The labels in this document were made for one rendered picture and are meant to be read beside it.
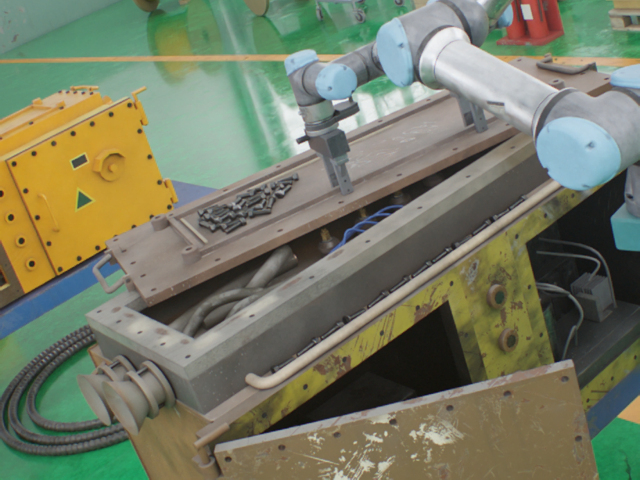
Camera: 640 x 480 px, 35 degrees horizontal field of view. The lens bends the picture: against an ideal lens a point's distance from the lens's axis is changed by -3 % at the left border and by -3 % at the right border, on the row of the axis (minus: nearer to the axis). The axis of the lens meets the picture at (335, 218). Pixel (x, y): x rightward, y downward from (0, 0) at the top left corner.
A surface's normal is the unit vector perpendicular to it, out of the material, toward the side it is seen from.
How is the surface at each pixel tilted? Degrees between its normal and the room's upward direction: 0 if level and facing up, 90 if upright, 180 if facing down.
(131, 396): 62
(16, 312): 90
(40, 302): 90
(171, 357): 0
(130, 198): 90
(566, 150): 93
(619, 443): 0
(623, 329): 0
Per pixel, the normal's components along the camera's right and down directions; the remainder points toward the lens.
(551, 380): -0.03, 0.40
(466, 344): 0.60, 0.14
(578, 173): -0.72, 0.50
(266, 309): -0.29, -0.88
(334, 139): 0.40, 0.25
